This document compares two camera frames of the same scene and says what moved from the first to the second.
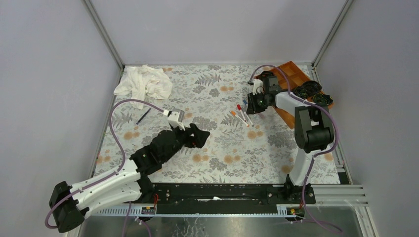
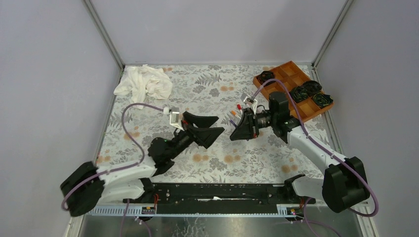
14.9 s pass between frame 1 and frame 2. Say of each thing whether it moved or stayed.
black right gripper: moved
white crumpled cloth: stayed
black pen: moved
